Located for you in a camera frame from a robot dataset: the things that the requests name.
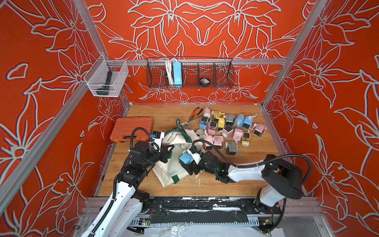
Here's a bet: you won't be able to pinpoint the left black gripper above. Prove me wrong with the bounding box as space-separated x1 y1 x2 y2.
142 143 174 171

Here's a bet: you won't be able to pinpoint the grey green pencil sharpener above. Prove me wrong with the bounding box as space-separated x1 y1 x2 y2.
226 141 238 156

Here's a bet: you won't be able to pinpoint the grey white pencil sharpener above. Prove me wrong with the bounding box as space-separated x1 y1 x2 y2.
195 128 205 139

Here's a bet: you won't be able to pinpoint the cream tote bag green handles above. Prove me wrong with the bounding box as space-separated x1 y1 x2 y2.
153 124 199 187

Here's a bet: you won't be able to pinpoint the pink cube sharpener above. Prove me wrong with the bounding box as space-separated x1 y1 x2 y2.
222 124 234 139

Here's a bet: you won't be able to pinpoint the yellow tall pencil sharpener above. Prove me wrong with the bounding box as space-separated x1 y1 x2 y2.
218 118 225 130

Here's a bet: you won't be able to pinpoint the blue grey square sharpener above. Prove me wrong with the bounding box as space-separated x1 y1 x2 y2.
199 116 209 130

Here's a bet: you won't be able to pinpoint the yellow black square sharpener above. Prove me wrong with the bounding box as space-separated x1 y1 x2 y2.
241 132 251 147

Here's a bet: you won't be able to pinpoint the grey clear pencil sharpener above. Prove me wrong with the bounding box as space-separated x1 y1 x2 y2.
224 114 235 126

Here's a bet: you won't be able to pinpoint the blue crank pencil sharpener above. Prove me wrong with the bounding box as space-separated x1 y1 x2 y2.
242 114 258 129

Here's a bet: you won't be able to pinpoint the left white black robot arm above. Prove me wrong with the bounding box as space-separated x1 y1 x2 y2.
82 141 175 237

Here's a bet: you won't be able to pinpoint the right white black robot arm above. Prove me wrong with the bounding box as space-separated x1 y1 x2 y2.
179 150 303 208

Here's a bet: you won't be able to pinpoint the orange plastic tool case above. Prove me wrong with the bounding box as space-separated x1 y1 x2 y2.
110 117 153 143

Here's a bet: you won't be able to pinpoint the small black device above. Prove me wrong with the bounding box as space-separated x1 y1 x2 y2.
199 78 211 87

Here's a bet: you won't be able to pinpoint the dark green flashlight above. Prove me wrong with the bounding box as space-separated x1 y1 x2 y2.
96 71 112 96

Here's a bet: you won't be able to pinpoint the light blue box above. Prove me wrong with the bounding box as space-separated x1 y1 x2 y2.
173 61 183 87

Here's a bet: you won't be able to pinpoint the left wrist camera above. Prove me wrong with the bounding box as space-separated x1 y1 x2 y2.
151 131 165 148

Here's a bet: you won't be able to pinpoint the orange handled pliers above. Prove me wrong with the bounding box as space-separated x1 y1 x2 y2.
188 107 203 121

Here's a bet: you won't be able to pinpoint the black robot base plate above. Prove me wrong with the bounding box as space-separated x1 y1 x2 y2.
129 197 281 228

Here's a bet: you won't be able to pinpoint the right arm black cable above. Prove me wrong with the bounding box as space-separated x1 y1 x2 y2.
190 139 313 232

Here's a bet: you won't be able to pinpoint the black wire wall basket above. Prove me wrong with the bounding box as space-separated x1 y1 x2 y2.
146 57 235 88

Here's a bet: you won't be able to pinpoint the clear acrylic wall bin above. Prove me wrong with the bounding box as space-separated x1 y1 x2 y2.
84 55 129 98

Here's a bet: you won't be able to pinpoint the white coiled cable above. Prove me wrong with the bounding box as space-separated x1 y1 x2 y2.
165 59 174 86

